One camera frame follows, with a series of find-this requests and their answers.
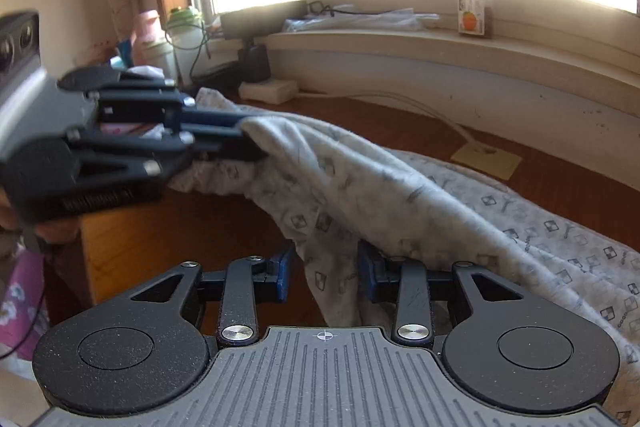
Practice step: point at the black power adapter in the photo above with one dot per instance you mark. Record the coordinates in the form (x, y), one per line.
(255, 62)

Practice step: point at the white checker-print pajama pants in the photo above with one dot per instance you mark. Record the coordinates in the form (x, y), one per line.
(400, 187)

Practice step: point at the person's left hand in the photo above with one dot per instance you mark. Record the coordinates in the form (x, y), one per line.
(55, 232)

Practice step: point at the white bottle green lid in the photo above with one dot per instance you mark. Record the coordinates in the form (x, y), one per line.
(185, 42)

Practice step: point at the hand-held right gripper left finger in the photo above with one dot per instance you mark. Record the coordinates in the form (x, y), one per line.
(285, 272)

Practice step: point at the black box device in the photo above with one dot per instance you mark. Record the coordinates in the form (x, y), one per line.
(260, 19)

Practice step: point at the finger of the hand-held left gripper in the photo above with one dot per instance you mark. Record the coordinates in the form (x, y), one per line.
(150, 107)
(150, 152)

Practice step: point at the clear jar orange label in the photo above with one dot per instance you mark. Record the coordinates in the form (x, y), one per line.
(472, 14)

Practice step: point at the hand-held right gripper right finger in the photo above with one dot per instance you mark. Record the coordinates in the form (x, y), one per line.
(365, 274)

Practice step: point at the blue box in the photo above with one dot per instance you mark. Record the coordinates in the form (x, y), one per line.
(122, 57)

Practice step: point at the clear plastic bag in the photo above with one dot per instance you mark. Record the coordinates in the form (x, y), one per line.
(375, 21)

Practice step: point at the pink bottle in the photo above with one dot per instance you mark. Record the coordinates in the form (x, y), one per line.
(147, 32)

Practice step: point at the black textured case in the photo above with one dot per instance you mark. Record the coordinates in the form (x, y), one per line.
(220, 77)

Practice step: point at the person's pink floral clothing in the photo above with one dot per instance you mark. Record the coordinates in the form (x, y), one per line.
(20, 302)

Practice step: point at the beige windowsill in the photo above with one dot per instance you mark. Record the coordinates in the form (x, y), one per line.
(500, 57)

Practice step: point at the white cup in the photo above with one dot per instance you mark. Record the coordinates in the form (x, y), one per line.
(157, 57)

